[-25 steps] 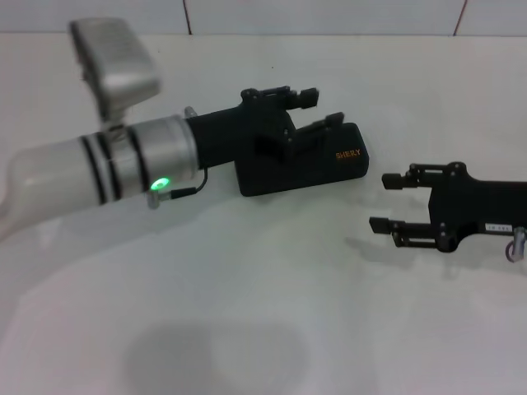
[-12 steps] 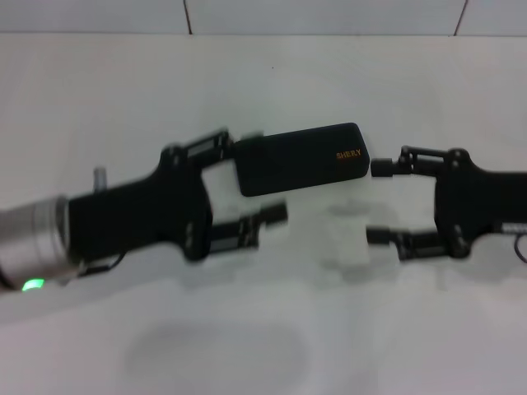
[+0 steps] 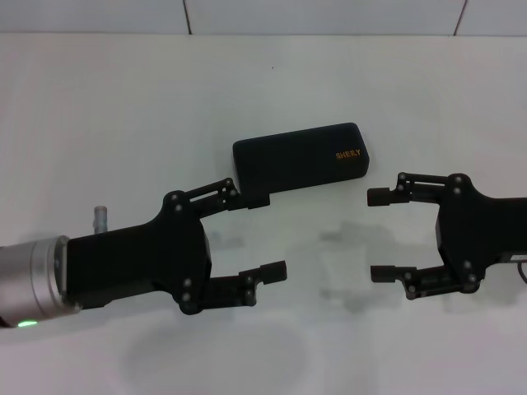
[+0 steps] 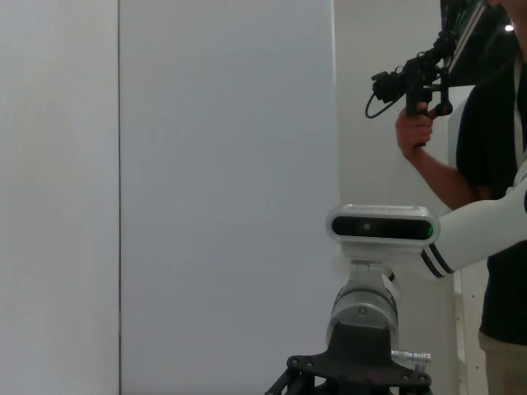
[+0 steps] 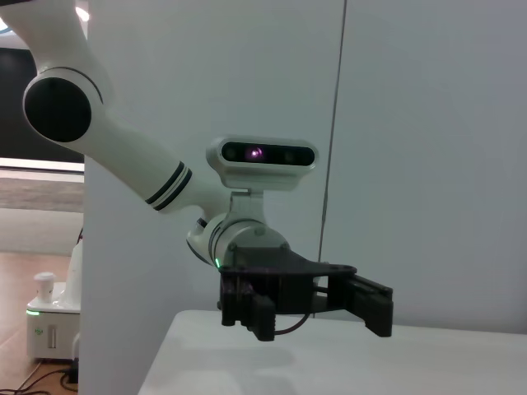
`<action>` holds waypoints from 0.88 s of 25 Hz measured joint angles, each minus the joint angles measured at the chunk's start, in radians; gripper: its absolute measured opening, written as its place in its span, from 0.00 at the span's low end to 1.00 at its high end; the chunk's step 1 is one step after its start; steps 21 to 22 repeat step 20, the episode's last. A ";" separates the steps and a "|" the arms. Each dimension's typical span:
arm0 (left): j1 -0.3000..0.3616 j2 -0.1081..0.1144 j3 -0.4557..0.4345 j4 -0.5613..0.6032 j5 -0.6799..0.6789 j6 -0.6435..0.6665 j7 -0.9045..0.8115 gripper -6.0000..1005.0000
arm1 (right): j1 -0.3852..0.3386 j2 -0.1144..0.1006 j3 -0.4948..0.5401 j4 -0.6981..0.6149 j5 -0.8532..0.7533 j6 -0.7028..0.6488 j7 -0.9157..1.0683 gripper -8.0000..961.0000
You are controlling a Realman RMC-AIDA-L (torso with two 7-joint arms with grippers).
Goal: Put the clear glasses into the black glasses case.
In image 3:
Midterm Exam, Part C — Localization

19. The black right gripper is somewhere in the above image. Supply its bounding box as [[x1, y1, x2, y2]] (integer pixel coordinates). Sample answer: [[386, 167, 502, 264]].
[[366, 171, 527, 300]]

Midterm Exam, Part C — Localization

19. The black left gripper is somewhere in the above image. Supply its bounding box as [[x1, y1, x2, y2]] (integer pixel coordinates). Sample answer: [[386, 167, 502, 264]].
[[65, 177, 288, 316]]

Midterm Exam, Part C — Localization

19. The black glasses case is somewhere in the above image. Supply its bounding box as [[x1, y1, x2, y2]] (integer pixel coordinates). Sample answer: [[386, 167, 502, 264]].
[[231, 121, 372, 203]]

